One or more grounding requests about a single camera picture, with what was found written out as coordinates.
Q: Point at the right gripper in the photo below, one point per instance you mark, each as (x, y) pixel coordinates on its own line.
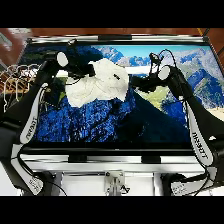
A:
(138, 82)

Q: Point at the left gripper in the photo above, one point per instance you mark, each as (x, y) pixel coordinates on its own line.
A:
(86, 69)

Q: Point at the white shirt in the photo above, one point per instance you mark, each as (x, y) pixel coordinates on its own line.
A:
(100, 83)

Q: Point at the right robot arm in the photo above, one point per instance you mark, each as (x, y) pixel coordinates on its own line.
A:
(196, 120)

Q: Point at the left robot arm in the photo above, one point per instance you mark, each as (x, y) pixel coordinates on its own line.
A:
(30, 110)

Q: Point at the white clothes hanger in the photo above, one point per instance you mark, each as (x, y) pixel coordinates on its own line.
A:
(16, 78)

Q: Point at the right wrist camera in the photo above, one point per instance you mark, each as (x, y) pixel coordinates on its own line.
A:
(154, 60)

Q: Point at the silver frame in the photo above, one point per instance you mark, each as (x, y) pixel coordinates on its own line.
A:
(100, 166)

